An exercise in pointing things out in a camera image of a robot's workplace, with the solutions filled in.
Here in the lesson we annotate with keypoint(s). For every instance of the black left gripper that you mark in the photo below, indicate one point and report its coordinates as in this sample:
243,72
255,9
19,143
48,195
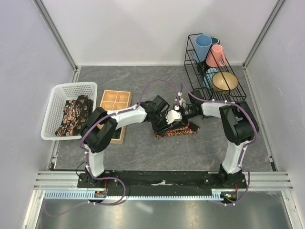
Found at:
161,130

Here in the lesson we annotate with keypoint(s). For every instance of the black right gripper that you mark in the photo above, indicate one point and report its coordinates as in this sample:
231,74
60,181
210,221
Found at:
184,121

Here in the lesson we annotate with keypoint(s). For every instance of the multicolour patchwork tie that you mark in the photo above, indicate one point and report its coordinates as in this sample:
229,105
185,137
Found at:
182,129

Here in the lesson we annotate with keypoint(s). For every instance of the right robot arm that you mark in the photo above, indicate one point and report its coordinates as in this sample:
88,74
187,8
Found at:
239,125

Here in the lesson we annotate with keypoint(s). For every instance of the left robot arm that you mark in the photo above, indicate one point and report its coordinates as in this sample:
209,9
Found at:
98,130

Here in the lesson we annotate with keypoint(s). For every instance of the wooden bowl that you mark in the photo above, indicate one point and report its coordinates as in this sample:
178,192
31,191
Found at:
224,82

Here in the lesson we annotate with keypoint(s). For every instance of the light blue cup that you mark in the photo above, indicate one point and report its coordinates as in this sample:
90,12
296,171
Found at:
207,80

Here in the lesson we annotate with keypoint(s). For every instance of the rolled dark green tie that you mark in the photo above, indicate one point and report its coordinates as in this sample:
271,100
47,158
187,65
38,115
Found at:
117,134

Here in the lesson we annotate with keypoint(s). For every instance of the wooden compartment box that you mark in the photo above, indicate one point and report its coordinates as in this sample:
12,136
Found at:
116,100

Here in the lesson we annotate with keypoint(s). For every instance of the pink mug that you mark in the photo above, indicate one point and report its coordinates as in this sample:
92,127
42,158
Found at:
216,57

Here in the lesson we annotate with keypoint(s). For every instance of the blue plastic cup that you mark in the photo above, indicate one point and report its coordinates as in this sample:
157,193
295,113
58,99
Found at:
202,46

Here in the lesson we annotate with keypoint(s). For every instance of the dark green cup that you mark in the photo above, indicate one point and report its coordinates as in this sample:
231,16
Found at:
215,41

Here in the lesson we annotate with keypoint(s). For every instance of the black gold patterned tie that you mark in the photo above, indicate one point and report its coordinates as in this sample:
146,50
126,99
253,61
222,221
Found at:
84,107

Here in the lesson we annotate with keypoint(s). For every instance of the floral black pink tie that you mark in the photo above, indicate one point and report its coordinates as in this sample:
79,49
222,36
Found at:
70,120

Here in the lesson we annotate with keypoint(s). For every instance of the white plastic basket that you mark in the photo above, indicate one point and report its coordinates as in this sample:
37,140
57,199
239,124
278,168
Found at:
59,96

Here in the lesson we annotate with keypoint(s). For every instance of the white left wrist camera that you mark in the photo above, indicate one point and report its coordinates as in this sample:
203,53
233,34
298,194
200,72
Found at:
173,116

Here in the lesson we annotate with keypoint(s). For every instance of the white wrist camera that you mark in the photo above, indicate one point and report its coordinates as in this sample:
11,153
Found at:
173,116
181,102

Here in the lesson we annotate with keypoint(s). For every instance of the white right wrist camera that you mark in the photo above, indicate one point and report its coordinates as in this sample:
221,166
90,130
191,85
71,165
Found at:
181,102

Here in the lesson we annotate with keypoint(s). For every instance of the black wire rack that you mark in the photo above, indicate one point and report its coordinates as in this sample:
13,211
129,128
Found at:
196,71

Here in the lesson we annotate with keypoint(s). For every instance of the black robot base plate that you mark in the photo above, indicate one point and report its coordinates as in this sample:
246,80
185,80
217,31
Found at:
134,180

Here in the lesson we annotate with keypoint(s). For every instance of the slotted cable duct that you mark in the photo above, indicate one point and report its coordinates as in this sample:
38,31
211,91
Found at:
153,193

